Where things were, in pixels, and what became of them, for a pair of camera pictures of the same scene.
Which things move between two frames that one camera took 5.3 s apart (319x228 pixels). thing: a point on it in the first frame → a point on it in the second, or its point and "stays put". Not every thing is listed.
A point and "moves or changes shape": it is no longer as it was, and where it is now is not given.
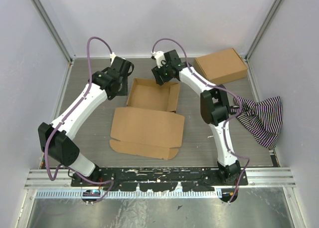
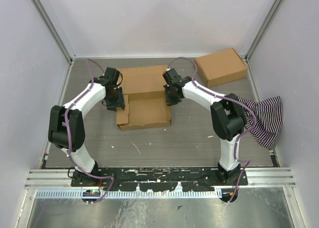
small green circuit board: (91, 192) stays put
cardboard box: (148, 125) moves or changes shape
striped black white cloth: (263, 119) stays put
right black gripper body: (164, 72) → (170, 99)
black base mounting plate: (157, 179) stays put
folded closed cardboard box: (222, 66) stays put
